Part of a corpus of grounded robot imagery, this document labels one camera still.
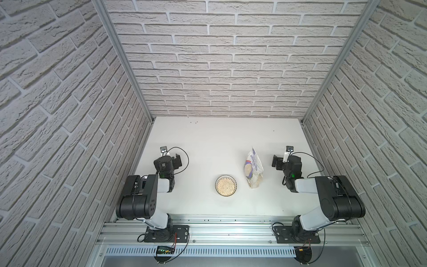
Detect right wall base aluminium rail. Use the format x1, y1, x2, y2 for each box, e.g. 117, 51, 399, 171
303, 122, 376, 234

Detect left corner aluminium post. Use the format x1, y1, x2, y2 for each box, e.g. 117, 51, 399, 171
93, 0, 154, 125

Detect patterned white breakfast bowl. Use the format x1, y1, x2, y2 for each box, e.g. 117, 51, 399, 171
215, 175, 238, 197

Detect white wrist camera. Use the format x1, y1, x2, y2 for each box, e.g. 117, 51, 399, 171
282, 146, 294, 162
160, 146, 168, 157

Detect white purple oats bag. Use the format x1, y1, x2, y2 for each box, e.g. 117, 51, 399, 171
244, 148, 264, 189

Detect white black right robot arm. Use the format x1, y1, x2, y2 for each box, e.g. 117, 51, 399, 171
272, 155, 366, 236

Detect right corner aluminium post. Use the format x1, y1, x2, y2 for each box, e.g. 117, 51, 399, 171
301, 0, 380, 127

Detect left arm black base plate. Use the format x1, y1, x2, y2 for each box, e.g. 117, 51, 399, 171
143, 225, 190, 244

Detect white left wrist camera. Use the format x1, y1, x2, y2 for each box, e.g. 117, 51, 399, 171
160, 146, 168, 157

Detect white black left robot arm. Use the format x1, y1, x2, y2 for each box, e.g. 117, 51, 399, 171
115, 154, 182, 230

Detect left green circuit board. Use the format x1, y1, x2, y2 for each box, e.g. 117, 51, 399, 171
156, 245, 176, 255

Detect corner aluminium post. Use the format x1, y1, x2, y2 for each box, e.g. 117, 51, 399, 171
93, 0, 154, 125
301, 0, 380, 127

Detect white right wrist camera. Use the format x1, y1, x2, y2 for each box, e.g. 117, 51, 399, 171
282, 146, 294, 162

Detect white slotted cable duct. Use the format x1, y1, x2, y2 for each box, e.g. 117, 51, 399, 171
104, 245, 296, 258

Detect right round black controller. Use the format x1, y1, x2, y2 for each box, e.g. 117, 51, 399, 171
294, 247, 312, 265

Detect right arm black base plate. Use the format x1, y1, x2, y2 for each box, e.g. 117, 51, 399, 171
272, 225, 321, 244

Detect front aluminium rail frame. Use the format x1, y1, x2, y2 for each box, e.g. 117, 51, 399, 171
87, 215, 379, 267

